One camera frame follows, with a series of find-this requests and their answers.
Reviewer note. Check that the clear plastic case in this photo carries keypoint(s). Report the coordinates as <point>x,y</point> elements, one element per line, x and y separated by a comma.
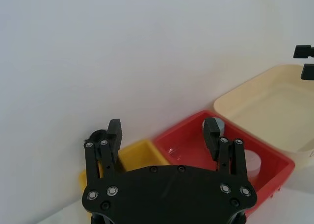
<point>173,152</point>

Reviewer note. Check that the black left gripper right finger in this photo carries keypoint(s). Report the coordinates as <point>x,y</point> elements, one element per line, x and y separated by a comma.
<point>211,138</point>

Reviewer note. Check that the white tape roll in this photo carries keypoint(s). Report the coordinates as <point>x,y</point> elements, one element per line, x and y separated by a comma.
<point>252,161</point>

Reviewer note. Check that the red plastic bin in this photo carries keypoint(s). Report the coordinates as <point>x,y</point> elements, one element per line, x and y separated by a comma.
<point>189,133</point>

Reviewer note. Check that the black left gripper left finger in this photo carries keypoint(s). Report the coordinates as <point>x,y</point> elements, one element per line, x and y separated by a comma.
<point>115,135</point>

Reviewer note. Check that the silver tape roll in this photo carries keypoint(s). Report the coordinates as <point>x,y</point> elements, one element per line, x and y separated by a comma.
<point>220,126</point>

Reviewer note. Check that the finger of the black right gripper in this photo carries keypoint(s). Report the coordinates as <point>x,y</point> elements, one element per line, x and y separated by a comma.
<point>308,72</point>
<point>302,51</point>

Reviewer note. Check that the cream plastic bin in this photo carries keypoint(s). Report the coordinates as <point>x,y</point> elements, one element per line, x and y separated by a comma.
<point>265,108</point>

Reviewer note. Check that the yellow plastic bin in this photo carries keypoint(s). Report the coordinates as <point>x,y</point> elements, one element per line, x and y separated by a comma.
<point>139,153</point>

